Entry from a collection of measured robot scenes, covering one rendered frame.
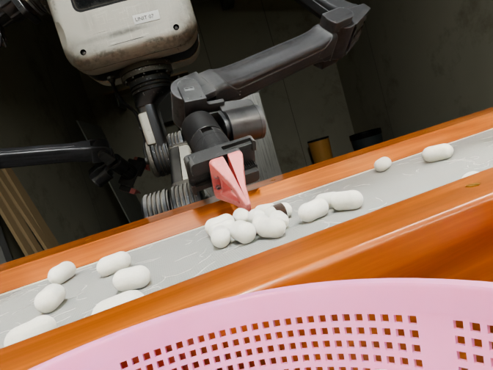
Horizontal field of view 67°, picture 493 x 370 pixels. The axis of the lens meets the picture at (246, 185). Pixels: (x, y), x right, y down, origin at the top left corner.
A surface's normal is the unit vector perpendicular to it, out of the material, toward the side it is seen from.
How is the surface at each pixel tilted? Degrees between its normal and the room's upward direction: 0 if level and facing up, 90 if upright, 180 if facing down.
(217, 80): 55
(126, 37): 90
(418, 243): 90
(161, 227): 45
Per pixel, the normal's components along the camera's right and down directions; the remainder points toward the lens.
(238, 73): 0.20, -0.60
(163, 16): 0.08, 0.07
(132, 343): 0.14, -0.22
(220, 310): -0.14, -0.14
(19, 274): -0.02, -0.66
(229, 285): -0.28, -0.96
